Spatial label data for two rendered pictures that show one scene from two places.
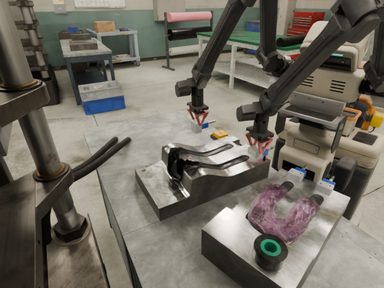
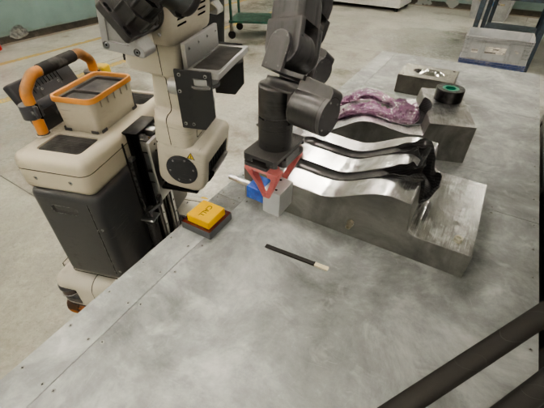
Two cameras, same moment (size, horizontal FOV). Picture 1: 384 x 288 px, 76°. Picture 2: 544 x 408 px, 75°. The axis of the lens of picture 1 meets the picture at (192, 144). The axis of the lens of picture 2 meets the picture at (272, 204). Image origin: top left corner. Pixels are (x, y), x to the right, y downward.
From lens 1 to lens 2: 1.43 m
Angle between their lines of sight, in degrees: 91
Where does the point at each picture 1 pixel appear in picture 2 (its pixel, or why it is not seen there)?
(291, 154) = (211, 143)
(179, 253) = (482, 174)
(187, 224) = not seen: hidden behind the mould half
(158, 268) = (514, 180)
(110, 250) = not seen: outside the picture
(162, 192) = (462, 194)
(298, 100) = (192, 55)
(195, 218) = not seen: hidden behind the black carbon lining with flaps
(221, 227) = (457, 120)
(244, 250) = (458, 107)
